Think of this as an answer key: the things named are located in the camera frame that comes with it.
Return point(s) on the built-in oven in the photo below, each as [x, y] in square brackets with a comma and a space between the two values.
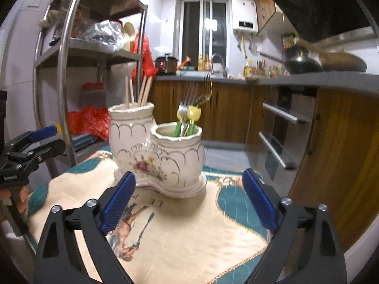
[284, 130]

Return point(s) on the teal and cream printed tablecloth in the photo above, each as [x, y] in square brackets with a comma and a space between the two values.
[177, 242]

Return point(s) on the metal shelf rack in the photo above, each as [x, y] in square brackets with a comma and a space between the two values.
[88, 45]

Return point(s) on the wooden chopstick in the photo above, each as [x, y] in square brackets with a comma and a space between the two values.
[127, 94]
[142, 91]
[147, 91]
[132, 94]

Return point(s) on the clear plastic bag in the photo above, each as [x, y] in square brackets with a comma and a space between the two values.
[103, 34]

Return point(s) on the white ceramic double utensil holder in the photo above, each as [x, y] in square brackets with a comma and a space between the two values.
[165, 156]

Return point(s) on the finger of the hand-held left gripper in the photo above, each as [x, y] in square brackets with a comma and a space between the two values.
[53, 151]
[44, 132]

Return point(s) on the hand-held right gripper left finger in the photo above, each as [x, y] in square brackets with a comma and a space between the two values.
[118, 204]

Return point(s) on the hanging red plastic bag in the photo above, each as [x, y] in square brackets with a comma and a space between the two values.
[145, 56]

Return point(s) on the silver fork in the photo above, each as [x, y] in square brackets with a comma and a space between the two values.
[187, 102]

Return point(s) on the wooden lower cabinets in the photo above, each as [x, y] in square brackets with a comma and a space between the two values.
[340, 153]

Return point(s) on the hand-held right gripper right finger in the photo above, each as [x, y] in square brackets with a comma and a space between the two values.
[260, 201]

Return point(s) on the wooden upper cabinet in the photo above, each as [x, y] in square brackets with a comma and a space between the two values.
[266, 6]

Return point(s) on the gold fork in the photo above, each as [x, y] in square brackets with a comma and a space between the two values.
[207, 90]

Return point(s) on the white water heater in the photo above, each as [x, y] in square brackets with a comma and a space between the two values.
[244, 14]

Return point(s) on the row of condiment bottles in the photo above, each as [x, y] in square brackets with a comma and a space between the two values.
[274, 71]

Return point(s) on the person's left hand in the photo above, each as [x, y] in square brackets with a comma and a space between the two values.
[23, 202]

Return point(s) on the grey kitchen countertop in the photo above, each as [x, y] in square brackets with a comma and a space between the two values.
[311, 81]

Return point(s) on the steel kitchen faucet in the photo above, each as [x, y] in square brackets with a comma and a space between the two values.
[217, 56]

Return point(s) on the black range hood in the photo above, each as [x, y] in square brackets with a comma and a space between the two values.
[322, 6]

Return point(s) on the crumpled red plastic bag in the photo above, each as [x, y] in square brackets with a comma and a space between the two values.
[88, 121]

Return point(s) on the brown wok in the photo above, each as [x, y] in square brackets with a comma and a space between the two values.
[343, 62]

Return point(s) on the black wok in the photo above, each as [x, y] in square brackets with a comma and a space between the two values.
[302, 65]

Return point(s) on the yellow oil bottle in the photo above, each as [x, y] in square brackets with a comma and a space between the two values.
[250, 70]

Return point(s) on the white wall switch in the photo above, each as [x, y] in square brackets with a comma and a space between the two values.
[34, 1]

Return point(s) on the red lidded plastic box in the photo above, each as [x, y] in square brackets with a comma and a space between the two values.
[93, 94]

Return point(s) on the kitchen window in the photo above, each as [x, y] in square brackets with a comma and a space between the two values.
[204, 29]

